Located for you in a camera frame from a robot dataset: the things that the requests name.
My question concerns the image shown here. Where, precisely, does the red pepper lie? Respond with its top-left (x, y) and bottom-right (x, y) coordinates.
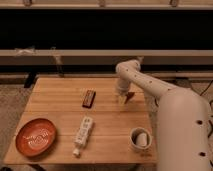
top-left (127, 92), bottom-right (135, 101)

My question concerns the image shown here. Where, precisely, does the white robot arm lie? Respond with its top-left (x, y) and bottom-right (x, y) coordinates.
top-left (116, 60), bottom-right (212, 171)

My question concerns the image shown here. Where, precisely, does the dark red rectangular box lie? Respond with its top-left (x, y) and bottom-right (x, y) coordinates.
top-left (82, 90), bottom-right (96, 108)

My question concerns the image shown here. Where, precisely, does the white cup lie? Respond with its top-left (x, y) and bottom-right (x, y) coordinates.
top-left (130, 127), bottom-right (152, 153)

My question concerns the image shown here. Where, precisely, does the white power strip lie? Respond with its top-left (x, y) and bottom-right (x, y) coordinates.
top-left (73, 116), bottom-right (94, 157)

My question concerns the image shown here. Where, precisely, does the orange patterned bowl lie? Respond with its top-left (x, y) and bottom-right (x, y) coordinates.
top-left (15, 118), bottom-right (57, 157)

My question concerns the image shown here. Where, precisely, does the black cable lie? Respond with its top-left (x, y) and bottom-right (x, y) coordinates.
top-left (199, 79), bottom-right (213, 141)

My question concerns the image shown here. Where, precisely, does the wooden rail beam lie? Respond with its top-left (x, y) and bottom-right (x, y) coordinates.
top-left (0, 49), bottom-right (213, 65)

